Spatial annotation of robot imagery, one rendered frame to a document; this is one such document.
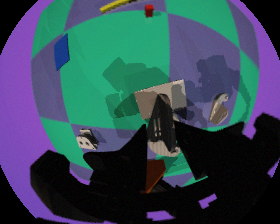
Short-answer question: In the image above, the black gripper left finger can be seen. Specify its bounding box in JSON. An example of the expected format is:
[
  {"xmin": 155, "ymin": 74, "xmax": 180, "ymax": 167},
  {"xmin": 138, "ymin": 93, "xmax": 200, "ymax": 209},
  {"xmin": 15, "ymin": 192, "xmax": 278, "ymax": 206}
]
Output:
[{"xmin": 83, "ymin": 124, "xmax": 148, "ymax": 192}]

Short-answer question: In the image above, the yellow curved bar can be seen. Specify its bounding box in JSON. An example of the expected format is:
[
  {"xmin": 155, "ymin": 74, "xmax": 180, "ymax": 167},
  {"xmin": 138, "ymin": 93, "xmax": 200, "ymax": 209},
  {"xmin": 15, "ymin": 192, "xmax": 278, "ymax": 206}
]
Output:
[{"xmin": 100, "ymin": 0, "xmax": 137, "ymax": 12}]

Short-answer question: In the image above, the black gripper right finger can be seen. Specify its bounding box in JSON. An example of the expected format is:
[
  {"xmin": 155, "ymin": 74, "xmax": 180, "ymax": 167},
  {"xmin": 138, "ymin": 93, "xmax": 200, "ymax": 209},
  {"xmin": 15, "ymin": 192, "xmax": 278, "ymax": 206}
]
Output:
[{"xmin": 173, "ymin": 120, "xmax": 245, "ymax": 180}]

